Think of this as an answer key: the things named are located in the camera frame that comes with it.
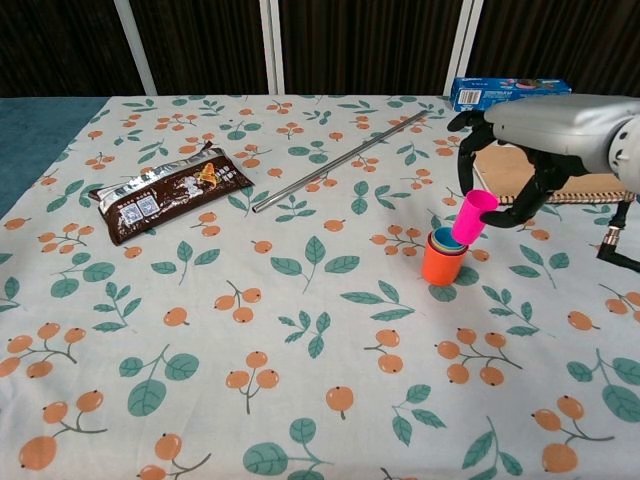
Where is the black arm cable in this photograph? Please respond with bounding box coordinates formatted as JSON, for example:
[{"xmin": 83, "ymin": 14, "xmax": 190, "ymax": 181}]
[{"xmin": 597, "ymin": 192, "xmax": 640, "ymax": 274}]

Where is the brown foil snack packet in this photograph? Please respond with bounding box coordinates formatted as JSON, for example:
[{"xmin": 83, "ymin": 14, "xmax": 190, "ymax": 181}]
[{"xmin": 88, "ymin": 140, "xmax": 256, "ymax": 247}]

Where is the floral orange-fruit tablecloth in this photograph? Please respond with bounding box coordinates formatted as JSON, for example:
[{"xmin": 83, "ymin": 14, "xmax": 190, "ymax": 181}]
[{"xmin": 0, "ymin": 94, "xmax": 640, "ymax": 480}]

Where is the yellow plastic cup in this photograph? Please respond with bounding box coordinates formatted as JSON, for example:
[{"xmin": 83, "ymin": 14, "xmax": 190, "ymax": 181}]
[{"xmin": 429, "ymin": 230, "xmax": 469, "ymax": 254}]

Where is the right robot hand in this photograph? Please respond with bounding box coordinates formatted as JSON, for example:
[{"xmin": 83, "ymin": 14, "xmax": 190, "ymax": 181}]
[{"xmin": 447, "ymin": 95, "xmax": 640, "ymax": 231}]

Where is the dark slatted partition panel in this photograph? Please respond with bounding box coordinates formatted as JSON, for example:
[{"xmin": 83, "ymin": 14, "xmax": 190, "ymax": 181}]
[
  {"xmin": 467, "ymin": 0, "xmax": 640, "ymax": 99},
  {"xmin": 277, "ymin": 0, "xmax": 469, "ymax": 96},
  {"xmin": 0, "ymin": 0, "xmax": 149, "ymax": 99},
  {"xmin": 128, "ymin": 0, "xmax": 274, "ymax": 96}
]

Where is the pink plastic cup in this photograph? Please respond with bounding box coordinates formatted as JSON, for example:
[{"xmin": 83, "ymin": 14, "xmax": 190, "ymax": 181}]
[{"xmin": 451, "ymin": 189, "xmax": 500, "ymax": 246}]

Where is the blue cookie box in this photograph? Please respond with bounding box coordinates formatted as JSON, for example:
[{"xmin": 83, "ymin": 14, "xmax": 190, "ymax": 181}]
[{"xmin": 450, "ymin": 76, "xmax": 573, "ymax": 112}]

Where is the orange plastic cup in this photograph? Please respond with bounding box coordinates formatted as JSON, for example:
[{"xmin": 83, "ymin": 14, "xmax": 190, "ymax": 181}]
[{"xmin": 421, "ymin": 227, "xmax": 470, "ymax": 287}]

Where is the long metal tube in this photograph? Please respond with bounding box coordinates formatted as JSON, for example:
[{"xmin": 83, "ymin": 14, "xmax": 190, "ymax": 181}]
[{"xmin": 252, "ymin": 110, "xmax": 429, "ymax": 214}]

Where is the white partition frame post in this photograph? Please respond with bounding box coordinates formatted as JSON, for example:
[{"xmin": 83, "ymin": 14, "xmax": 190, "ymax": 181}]
[
  {"xmin": 442, "ymin": 0, "xmax": 485, "ymax": 95},
  {"xmin": 258, "ymin": 0, "xmax": 286, "ymax": 95},
  {"xmin": 112, "ymin": 0, "xmax": 158, "ymax": 96}
]

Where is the light blue plastic cup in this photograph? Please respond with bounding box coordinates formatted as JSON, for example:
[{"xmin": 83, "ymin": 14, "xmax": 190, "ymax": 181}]
[{"xmin": 432, "ymin": 226, "xmax": 466, "ymax": 250}]

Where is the brown spiral notebook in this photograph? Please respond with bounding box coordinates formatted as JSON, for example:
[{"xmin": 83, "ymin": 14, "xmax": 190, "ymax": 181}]
[{"xmin": 472, "ymin": 144, "xmax": 629, "ymax": 206}]

